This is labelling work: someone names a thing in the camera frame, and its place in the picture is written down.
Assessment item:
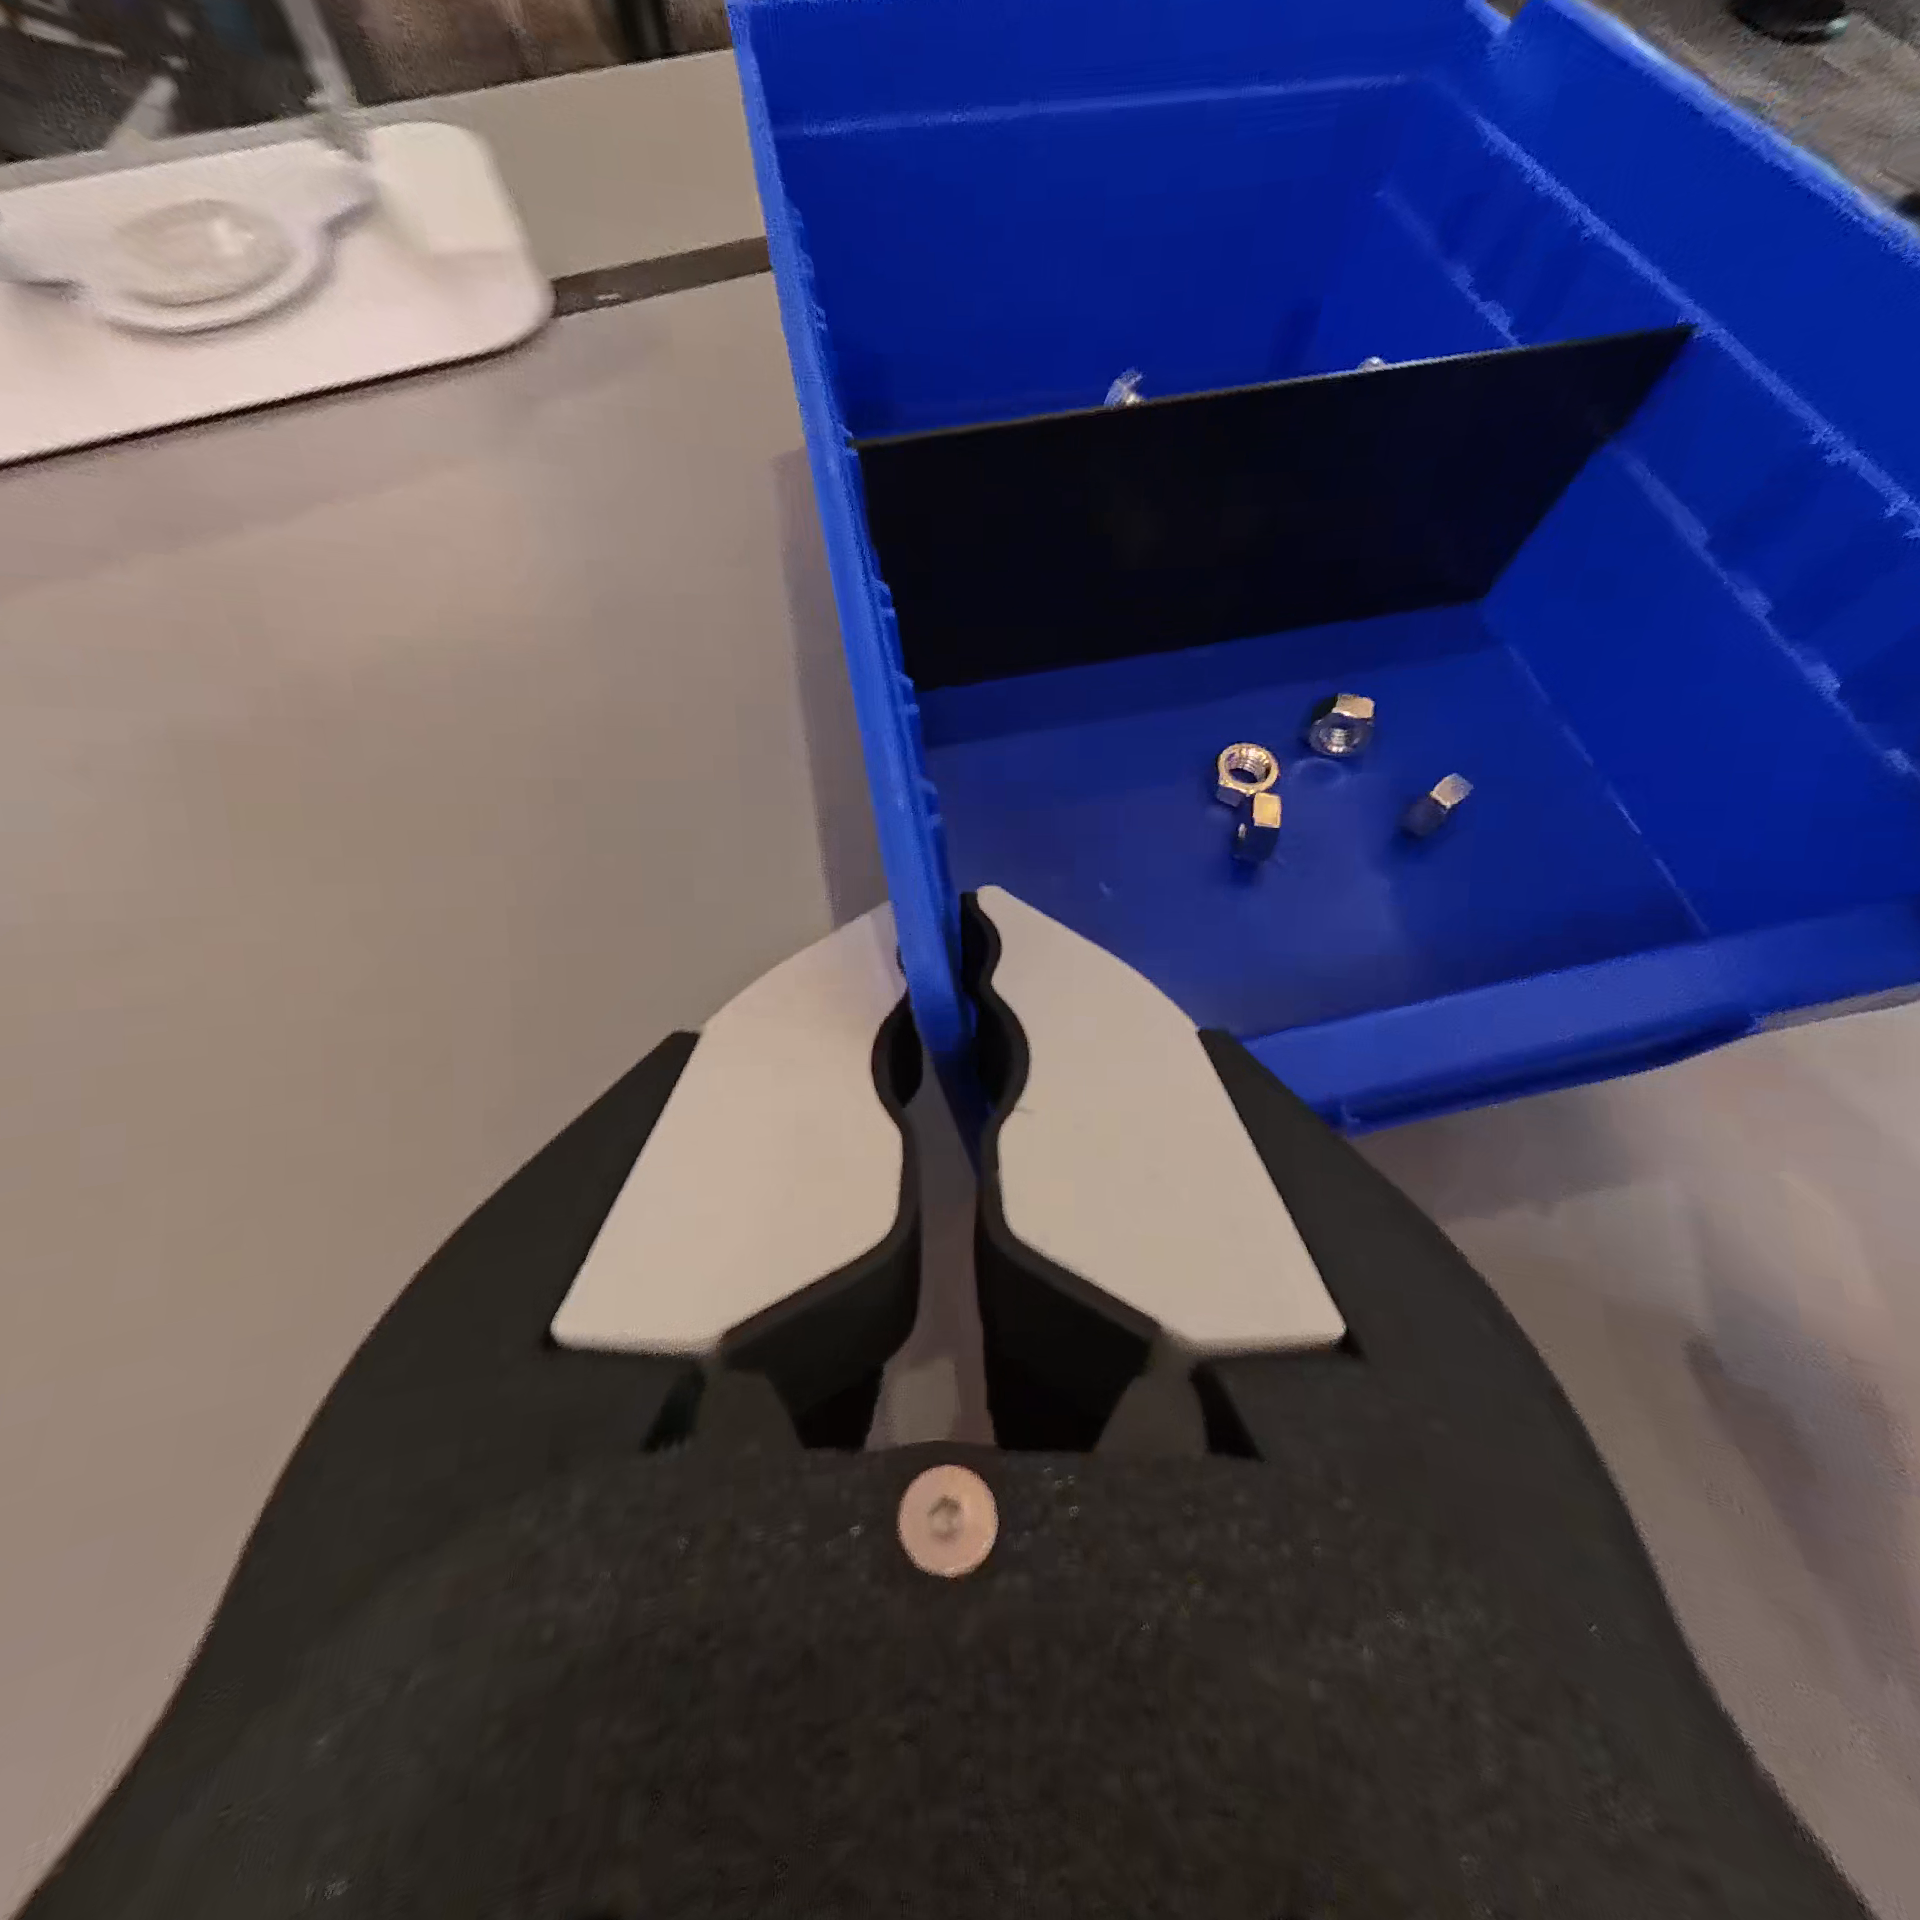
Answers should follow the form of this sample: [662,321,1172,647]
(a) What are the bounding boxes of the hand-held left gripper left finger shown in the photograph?
[552,903,922,1450]

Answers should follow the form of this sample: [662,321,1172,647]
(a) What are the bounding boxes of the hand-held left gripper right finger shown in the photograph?
[960,883,1348,1450]

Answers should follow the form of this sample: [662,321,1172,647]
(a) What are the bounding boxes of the blue plastic parts bin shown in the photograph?
[728,0,1920,1134]

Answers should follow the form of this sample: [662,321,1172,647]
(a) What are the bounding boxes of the black bin divider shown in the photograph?
[856,321,1697,693]

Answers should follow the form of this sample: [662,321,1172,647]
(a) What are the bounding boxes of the white document stand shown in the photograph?
[0,119,553,465]

